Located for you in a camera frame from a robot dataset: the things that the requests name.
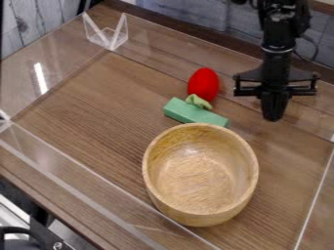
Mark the black metal bracket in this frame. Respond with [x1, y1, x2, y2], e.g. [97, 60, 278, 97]
[29, 218, 77, 250]

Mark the green rectangular block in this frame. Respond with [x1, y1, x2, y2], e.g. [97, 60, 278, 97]
[164, 98, 230, 127]

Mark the red plush strawberry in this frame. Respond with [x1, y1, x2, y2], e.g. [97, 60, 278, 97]
[186, 67, 220, 109]

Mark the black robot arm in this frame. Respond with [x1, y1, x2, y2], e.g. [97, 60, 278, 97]
[232, 0, 320, 122]

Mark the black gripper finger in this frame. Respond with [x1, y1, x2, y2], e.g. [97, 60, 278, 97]
[261, 92, 290, 122]

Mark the wooden bowl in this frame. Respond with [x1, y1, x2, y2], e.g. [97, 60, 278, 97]
[142, 123, 260, 227]

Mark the clear acrylic tray wall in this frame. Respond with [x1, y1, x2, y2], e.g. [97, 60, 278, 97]
[0, 18, 334, 250]

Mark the black cable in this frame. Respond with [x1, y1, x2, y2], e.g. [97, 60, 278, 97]
[0, 226, 41, 250]

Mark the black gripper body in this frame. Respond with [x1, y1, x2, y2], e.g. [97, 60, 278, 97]
[233, 67, 321, 98]

